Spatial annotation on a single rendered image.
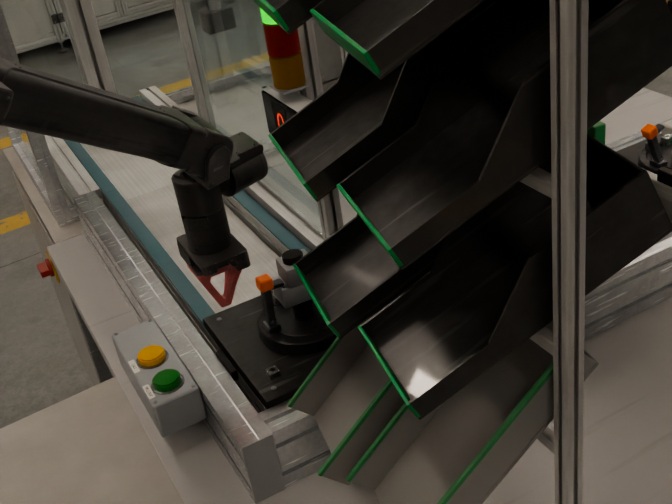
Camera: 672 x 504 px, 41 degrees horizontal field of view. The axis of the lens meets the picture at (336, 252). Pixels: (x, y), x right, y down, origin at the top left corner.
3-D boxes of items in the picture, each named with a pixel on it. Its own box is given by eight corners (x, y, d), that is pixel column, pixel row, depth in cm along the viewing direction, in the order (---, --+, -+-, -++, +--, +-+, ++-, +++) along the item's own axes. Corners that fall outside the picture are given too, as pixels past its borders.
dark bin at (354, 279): (339, 340, 91) (300, 294, 87) (303, 278, 102) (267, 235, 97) (560, 173, 90) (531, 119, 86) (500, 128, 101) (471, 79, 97)
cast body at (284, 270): (285, 309, 125) (277, 268, 122) (273, 295, 129) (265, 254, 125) (338, 289, 128) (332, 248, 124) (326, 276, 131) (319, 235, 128)
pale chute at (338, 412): (348, 486, 100) (318, 475, 98) (314, 415, 111) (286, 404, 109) (500, 292, 94) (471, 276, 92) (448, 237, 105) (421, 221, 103)
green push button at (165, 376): (160, 401, 123) (156, 390, 122) (151, 386, 126) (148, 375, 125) (187, 389, 125) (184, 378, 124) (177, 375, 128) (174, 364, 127)
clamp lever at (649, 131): (658, 165, 152) (648, 133, 148) (650, 162, 154) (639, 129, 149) (673, 152, 153) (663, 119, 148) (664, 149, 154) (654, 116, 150)
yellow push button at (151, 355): (145, 375, 129) (141, 364, 128) (137, 361, 132) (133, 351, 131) (170, 364, 130) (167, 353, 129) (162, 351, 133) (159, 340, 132)
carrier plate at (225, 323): (269, 413, 118) (266, 401, 117) (205, 328, 137) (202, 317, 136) (420, 344, 127) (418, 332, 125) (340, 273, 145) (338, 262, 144)
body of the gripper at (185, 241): (221, 232, 124) (210, 185, 120) (251, 262, 116) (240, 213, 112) (178, 248, 121) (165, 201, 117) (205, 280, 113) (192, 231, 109)
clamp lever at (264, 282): (267, 328, 126) (259, 283, 123) (262, 321, 128) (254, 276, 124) (290, 319, 128) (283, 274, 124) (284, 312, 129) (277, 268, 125)
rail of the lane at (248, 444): (255, 504, 117) (239, 443, 111) (86, 239, 187) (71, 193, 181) (292, 485, 119) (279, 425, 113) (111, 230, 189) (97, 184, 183)
